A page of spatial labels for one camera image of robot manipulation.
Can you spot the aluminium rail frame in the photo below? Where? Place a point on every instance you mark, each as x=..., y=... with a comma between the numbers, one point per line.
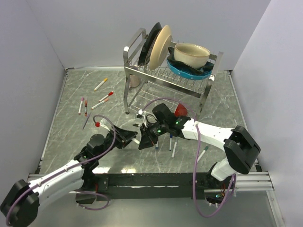
x=254, y=181

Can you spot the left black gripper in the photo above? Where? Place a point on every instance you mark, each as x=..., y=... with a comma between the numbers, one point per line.
x=123, y=136

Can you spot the yellow cap marker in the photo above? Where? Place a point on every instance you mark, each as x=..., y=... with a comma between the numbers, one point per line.
x=100, y=84

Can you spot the red cap marker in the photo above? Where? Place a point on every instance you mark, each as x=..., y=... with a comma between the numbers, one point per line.
x=106, y=96

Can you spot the light blue cap marker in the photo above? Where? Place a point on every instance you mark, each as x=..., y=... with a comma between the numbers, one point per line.
x=156, y=145

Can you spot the teal cap marker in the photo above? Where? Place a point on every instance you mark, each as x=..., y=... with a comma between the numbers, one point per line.
x=202, y=153

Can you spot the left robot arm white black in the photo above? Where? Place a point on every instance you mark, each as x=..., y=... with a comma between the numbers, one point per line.
x=21, y=205

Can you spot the blue dotted dish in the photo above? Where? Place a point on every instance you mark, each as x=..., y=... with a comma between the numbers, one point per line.
x=187, y=75

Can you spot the cream ceramic bowl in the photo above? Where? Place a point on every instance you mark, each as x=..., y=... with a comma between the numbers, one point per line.
x=191, y=54

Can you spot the red bowl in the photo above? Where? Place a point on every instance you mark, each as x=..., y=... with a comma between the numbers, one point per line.
x=180, y=111

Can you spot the dark red marker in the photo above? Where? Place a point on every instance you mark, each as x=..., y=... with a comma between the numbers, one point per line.
x=86, y=107

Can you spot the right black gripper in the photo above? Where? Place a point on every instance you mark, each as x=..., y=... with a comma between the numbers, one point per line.
x=147, y=139

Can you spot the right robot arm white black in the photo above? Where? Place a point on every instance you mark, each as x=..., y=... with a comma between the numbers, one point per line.
x=239, y=146

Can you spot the orange cap marker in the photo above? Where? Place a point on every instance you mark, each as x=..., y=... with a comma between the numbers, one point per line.
x=99, y=104

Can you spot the pink cap marker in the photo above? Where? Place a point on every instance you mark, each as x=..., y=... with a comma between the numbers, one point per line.
x=81, y=106

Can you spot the black plate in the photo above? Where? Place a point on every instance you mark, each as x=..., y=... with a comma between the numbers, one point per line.
x=145, y=54

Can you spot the dark blue cap marker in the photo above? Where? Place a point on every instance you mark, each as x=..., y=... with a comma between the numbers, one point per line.
x=170, y=142

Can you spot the beige plate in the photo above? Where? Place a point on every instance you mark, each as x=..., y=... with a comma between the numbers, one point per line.
x=160, y=48

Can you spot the grey cap marker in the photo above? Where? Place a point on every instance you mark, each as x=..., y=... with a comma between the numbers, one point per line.
x=174, y=150

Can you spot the pink cup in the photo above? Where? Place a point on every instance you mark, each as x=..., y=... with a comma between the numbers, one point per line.
x=134, y=81

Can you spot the stainless steel dish rack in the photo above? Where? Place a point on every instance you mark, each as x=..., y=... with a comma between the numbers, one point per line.
x=163, y=77

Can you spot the black base beam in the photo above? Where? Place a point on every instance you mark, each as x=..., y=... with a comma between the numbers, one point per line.
x=204, y=181

